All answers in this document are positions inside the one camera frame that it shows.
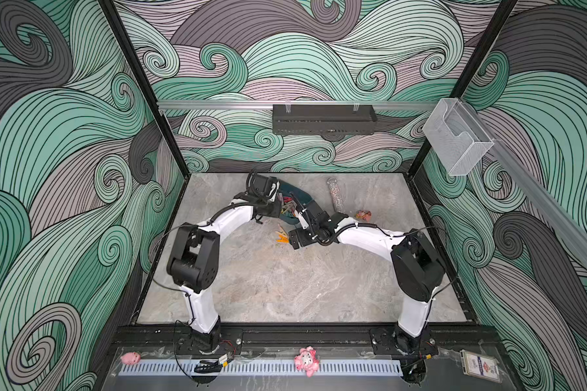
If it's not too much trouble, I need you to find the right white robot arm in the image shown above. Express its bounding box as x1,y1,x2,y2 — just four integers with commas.
289,201,446,338

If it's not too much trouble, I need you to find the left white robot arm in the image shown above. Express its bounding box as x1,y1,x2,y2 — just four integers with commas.
166,192,282,351

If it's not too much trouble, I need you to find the teal storage box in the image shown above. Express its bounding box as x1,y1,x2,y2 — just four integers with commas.
278,179,313,225

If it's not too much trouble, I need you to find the rhinestone silver microphone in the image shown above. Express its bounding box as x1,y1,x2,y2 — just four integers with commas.
326,177,345,213

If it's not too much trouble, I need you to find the pink strawberry bear toy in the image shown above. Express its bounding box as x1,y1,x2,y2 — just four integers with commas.
355,210,372,222

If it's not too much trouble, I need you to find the pink pig plush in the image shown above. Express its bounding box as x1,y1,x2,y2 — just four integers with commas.
294,346,320,377

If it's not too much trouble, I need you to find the small pink toy left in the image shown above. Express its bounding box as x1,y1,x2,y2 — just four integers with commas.
120,352,141,366

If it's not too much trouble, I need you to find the badge card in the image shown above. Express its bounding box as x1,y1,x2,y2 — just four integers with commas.
460,350,502,383

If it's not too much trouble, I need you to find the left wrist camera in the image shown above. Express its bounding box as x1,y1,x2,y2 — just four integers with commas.
248,173,279,199

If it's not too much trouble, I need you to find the black wall tray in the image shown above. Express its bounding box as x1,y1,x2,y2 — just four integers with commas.
272,105,378,136

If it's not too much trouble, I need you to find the aluminium rail back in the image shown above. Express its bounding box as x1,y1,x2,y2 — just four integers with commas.
158,99,437,111

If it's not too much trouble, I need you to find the aluminium rail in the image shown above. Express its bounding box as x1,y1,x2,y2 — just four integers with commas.
158,99,437,111
465,104,587,270

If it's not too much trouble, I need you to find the clear plastic wall holder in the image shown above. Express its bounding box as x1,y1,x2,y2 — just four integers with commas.
422,98,494,177

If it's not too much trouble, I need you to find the white slotted cable duct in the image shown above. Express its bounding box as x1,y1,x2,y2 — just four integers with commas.
118,358,403,377

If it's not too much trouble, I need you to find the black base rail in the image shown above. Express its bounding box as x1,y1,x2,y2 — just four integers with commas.
112,322,501,356

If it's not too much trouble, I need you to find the black corner frame post left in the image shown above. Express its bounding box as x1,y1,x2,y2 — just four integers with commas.
99,0,191,181

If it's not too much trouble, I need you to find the black corner frame post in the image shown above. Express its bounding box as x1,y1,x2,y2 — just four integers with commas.
99,0,191,181
407,0,517,182

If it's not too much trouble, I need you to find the aluminium rail right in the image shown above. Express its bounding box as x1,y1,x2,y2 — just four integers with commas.
465,104,587,270

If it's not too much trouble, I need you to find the black corner frame post right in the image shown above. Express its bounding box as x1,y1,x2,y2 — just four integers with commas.
407,0,517,182

